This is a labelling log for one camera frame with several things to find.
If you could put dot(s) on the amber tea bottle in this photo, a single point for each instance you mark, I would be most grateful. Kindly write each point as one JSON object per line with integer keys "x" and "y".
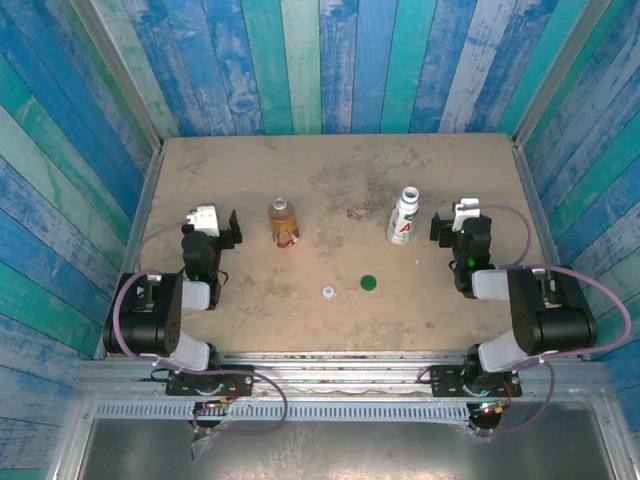
{"x": 285, "y": 225}

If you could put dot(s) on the green bottle cap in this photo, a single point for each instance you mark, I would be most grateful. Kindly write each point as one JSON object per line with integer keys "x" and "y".
{"x": 368, "y": 283}

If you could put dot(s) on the white cap with code print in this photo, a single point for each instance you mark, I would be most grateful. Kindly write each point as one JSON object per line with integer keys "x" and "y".
{"x": 329, "y": 291}

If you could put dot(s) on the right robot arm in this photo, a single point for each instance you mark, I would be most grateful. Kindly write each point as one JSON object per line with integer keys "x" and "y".
{"x": 560, "y": 320}

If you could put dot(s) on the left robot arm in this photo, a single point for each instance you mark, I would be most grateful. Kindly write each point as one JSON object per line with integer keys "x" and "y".
{"x": 140, "y": 320}

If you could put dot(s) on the grey metal sheet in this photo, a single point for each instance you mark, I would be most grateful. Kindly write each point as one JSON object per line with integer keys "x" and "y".
{"x": 375, "y": 450}

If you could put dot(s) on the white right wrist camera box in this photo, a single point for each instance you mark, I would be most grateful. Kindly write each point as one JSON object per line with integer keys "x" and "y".
{"x": 466, "y": 215}

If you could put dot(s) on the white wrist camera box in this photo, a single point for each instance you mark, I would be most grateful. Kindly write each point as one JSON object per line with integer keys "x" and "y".
{"x": 202, "y": 220}
{"x": 466, "y": 215}

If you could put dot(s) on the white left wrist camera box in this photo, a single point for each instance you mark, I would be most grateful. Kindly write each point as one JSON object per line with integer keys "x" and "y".
{"x": 202, "y": 220}

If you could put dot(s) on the aluminium table side rail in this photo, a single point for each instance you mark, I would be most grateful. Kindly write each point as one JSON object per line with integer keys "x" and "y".
{"x": 135, "y": 250}
{"x": 534, "y": 200}

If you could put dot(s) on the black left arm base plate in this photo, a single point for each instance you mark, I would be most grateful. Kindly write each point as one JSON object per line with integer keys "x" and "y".
{"x": 235, "y": 382}

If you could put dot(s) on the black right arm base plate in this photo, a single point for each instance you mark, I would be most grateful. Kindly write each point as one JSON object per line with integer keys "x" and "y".
{"x": 447, "y": 382}

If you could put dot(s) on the aluminium mounting rail frame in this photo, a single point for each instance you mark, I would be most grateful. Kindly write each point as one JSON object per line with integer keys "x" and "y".
{"x": 340, "y": 375}

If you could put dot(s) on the aluminium corner post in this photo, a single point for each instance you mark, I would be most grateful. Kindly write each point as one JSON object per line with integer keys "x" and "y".
{"x": 121, "y": 75}
{"x": 559, "y": 75}

